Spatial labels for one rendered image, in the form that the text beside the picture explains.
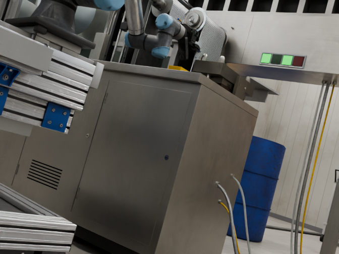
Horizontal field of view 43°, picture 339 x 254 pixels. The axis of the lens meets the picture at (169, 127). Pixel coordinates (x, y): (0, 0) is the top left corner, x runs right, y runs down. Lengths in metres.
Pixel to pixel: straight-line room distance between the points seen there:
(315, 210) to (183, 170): 6.43
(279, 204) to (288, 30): 6.28
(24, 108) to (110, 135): 0.70
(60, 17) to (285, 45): 1.34
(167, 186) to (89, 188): 0.44
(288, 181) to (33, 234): 7.32
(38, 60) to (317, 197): 7.23
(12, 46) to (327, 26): 1.63
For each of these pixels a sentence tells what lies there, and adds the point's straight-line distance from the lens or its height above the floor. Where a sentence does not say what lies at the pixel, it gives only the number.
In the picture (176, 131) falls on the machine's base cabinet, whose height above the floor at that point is 0.64.
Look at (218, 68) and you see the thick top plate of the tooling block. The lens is 2.09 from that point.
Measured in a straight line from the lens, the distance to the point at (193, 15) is 2.31.
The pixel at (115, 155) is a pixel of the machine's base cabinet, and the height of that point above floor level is 0.46.
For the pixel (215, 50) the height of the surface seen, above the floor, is 1.16.
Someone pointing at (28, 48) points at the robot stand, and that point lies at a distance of 1.27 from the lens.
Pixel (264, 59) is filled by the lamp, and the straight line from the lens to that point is 2.42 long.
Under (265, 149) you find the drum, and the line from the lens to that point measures 4.02.
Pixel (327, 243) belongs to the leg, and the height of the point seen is 0.33.
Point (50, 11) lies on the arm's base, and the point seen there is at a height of 0.87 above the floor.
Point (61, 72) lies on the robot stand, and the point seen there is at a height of 0.69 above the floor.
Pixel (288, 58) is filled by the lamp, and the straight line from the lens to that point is 2.37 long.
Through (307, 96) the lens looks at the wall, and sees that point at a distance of 8.68.
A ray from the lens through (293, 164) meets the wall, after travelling 8.45.
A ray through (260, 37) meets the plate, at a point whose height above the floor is 1.31.
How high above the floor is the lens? 0.51
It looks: 4 degrees up
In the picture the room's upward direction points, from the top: 16 degrees clockwise
